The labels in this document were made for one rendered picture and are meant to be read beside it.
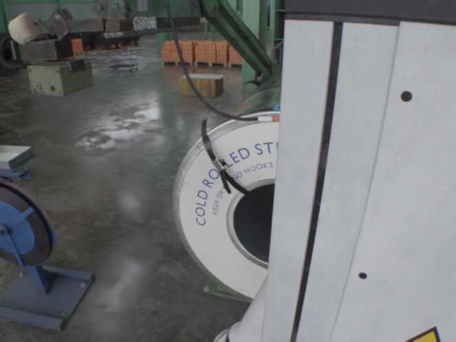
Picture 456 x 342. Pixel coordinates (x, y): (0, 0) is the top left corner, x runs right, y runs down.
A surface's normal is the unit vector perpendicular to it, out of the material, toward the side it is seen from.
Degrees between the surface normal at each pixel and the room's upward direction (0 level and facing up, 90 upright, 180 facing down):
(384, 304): 90
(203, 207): 90
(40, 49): 90
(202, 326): 0
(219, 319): 0
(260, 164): 90
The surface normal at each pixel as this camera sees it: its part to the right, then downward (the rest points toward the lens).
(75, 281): 0.00, -0.90
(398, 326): -0.47, 0.39
